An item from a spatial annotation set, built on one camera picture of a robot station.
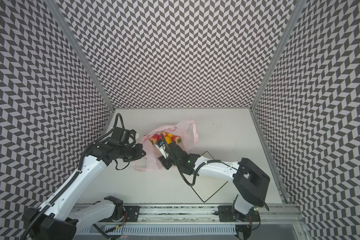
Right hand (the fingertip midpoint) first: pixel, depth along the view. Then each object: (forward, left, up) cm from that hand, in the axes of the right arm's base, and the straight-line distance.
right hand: (162, 158), depth 81 cm
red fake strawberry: (+16, -7, -5) cm, 18 cm away
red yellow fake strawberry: (+17, +8, -6) cm, 20 cm away
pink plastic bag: (+16, -14, +3) cm, 21 cm away
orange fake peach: (+21, +2, -7) cm, 22 cm away
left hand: (-1, +7, +7) cm, 10 cm away
